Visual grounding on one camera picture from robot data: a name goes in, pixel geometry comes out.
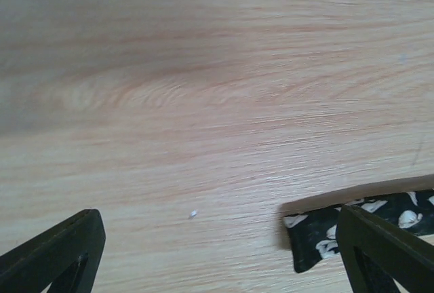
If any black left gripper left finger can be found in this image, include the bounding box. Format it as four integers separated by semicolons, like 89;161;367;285
1;209;106;292

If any black white floral tie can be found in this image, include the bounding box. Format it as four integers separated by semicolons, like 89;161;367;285
283;189;433;273

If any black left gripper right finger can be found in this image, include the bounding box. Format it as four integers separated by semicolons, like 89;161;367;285
337;206;433;292

